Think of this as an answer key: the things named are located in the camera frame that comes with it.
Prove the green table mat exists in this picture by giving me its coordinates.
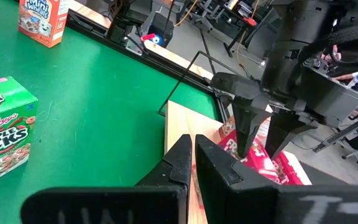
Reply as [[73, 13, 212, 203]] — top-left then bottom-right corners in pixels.
[[0, 0, 220, 224]]

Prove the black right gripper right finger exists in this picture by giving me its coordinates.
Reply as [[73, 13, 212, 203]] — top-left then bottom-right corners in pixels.
[[195, 134, 358, 224]]

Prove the black metal mounting block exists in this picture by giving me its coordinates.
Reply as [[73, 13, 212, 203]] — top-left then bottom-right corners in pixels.
[[106, 0, 150, 57]]

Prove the black box with blue sticker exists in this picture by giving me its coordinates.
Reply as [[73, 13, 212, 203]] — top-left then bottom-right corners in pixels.
[[149, 12, 175, 49]]

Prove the person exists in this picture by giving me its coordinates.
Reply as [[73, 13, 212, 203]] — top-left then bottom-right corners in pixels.
[[320, 45, 358, 93]]

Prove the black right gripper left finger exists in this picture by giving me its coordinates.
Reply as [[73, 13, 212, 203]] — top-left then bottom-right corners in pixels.
[[20, 134, 193, 224]]

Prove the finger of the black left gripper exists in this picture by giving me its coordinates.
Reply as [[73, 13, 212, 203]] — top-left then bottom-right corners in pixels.
[[264, 110, 320, 161], [231, 100, 272, 159]]

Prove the green Apple Jacks cereal box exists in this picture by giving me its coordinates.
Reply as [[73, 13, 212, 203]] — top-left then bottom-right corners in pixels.
[[0, 77, 39, 189]]

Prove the orange Mini Wheats cereal box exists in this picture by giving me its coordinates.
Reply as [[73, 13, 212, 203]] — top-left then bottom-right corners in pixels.
[[17, 0, 70, 49]]

